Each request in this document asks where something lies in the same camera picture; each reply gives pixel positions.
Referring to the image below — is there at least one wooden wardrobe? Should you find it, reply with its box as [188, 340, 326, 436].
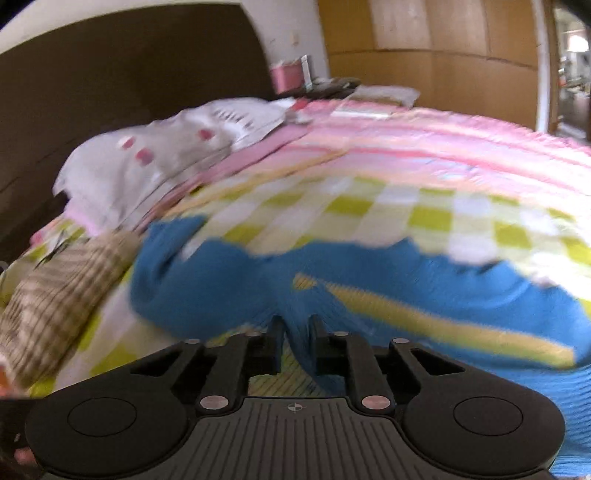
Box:
[318, 0, 542, 131]

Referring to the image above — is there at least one pink striped blanket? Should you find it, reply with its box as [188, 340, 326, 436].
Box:
[152, 98, 591, 204]

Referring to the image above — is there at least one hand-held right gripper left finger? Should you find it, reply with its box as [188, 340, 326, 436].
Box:
[130, 315, 285, 414]

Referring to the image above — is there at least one dark clutter on nightstand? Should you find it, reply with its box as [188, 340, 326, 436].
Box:
[277, 77, 362, 101]

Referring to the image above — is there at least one yellow-green checkered blanket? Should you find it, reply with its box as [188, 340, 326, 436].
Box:
[0, 162, 591, 398]

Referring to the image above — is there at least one pink box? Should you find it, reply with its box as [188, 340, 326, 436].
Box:
[270, 55, 311, 94]

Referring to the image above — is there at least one brown plaid cloth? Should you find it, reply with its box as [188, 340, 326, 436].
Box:
[0, 231, 140, 398]

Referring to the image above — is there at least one open doorway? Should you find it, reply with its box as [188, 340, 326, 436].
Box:
[553, 8, 591, 141]

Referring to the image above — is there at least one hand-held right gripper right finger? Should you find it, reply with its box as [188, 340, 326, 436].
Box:
[308, 315, 465, 414]

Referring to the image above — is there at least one white cloth bundle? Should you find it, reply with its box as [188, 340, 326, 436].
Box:
[341, 85, 422, 110]

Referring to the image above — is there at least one dark brown bed headboard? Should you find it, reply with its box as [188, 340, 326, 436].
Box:
[0, 2, 278, 264]

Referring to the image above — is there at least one grey pillow with pink dots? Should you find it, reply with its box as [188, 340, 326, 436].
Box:
[52, 97, 303, 232]

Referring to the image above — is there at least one blue knit sweater yellow stripe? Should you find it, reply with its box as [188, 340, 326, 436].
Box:
[130, 215, 591, 479]

